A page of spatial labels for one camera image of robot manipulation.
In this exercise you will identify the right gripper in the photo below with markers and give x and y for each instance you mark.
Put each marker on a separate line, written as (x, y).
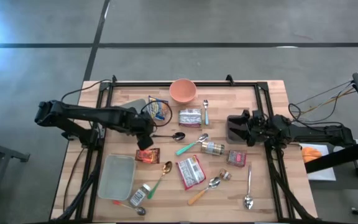
(259, 127)

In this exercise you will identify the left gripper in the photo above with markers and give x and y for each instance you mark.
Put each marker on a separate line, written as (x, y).
(138, 124)

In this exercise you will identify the orange taco seasoning packet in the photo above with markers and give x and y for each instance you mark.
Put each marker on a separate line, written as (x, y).
(148, 156)

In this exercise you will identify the black spoon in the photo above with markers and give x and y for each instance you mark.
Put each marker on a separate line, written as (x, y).
(178, 136)

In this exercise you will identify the gold lid spice jar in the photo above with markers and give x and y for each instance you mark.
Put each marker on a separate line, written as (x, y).
(212, 148)

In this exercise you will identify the pink silver ramen packet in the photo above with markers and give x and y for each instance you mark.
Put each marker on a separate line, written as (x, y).
(190, 118)

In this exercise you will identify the small glass spice jar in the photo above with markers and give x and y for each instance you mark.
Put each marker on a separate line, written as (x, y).
(225, 175)

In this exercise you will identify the white translucent plastic bin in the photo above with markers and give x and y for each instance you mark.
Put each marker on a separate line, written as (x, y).
(117, 177)

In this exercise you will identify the red ramen packet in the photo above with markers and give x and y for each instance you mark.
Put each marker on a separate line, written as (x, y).
(190, 172)

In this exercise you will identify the white lid bagel seasoning jar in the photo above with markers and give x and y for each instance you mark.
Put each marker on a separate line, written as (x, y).
(138, 196)

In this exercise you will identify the all silver spoon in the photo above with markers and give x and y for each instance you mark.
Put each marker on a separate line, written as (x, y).
(248, 202)

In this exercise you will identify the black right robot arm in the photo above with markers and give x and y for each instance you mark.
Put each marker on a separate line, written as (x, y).
(315, 132)

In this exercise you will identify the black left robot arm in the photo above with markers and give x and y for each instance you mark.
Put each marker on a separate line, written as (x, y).
(82, 113)

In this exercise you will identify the peach plastic bowl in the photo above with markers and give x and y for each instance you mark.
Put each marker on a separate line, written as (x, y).
(182, 90)

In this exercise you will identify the orange object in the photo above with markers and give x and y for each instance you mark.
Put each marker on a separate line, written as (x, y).
(309, 154)

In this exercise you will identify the white board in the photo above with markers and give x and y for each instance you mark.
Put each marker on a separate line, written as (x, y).
(322, 174)

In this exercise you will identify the white plastic container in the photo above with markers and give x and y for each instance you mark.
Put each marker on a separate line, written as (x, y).
(350, 144)

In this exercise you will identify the grey side table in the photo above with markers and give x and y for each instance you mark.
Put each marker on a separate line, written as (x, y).
(5, 152)

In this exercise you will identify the black metal table frame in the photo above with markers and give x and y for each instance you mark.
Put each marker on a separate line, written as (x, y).
(228, 84)

